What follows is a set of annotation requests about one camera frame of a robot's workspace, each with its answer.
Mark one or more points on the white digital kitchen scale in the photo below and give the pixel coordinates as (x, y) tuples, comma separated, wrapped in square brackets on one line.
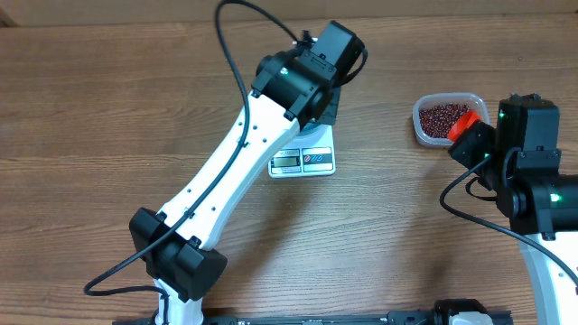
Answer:
[(311, 153)]

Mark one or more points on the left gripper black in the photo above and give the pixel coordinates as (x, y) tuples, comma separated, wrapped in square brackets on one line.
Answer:
[(330, 116)]

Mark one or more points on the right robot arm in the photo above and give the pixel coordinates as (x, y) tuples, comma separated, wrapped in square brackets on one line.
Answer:
[(519, 160)]

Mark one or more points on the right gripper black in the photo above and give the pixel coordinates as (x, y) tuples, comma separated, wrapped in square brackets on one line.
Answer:
[(474, 140)]

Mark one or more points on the red adzuki beans in container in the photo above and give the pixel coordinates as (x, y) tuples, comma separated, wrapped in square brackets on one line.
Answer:
[(437, 121)]

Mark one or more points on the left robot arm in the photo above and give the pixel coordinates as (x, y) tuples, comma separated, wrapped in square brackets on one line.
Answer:
[(285, 128)]

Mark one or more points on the clear plastic food container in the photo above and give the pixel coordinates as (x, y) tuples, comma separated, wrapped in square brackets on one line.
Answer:
[(474, 101)]

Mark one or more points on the red plastic measuring scoop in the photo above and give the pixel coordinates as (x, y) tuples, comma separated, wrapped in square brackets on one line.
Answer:
[(462, 124)]

